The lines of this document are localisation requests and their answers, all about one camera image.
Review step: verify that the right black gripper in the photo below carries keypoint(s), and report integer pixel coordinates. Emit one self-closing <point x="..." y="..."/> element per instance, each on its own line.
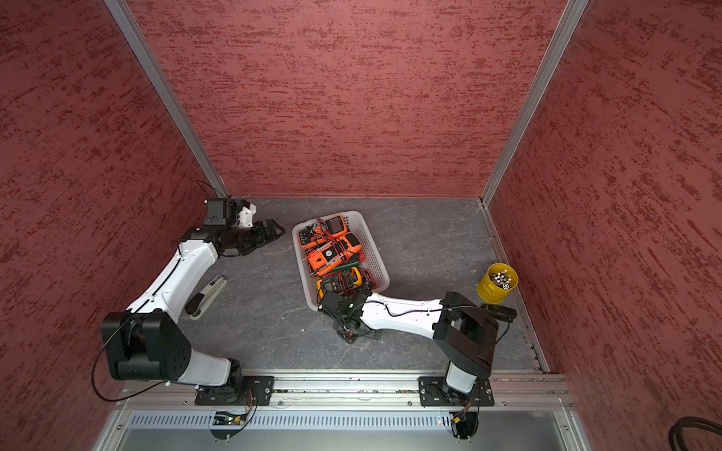
<point x="341" y="325"/>

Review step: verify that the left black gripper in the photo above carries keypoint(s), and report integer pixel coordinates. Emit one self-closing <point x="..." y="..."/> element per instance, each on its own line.
<point x="261" y="238"/>

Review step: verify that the black multimeter with red leads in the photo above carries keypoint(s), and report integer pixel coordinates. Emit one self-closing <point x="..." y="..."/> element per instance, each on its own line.
<point x="353" y="331"/>

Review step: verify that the yellow black multimeter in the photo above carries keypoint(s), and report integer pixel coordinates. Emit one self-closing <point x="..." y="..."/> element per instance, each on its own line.
<point x="341" y="283"/>

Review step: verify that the orange multimeter with leads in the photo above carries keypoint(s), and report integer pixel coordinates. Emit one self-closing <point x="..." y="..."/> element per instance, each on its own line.
<point x="327" y="257"/>

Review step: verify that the orange clamp meter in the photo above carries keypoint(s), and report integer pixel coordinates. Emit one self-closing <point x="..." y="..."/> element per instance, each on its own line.
<point x="322" y="231"/>

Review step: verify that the green multimeter face down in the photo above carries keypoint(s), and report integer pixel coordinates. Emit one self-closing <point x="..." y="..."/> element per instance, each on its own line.
<point x="354" y="262"/>

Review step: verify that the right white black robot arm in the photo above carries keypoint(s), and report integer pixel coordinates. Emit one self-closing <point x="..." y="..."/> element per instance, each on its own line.
<point x="464" y="332"/>

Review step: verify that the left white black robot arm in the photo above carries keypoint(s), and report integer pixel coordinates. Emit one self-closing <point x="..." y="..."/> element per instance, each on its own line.
<point x="145" y="343"/>

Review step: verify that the white plastic perforated basket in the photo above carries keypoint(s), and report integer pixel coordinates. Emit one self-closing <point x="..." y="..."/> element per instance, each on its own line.
<point x="371" y="261"/>

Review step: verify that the white grey stapler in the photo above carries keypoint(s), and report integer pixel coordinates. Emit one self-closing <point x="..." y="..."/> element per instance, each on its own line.
<point x="199" y="303"/>

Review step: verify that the yellow cup with batteries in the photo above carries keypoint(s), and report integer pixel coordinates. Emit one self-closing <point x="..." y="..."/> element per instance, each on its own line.
<point x="497" y="284"/>

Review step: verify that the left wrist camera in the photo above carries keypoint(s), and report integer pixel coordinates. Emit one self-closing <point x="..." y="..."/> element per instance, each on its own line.
<point x="231" y="213"/>

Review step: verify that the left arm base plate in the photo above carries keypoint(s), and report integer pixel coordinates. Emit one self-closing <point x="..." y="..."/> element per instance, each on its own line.
<point x="253" y="391"/>

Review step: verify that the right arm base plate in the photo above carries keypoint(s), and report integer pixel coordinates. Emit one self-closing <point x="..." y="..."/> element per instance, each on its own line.
<point x="434" y="392"/>

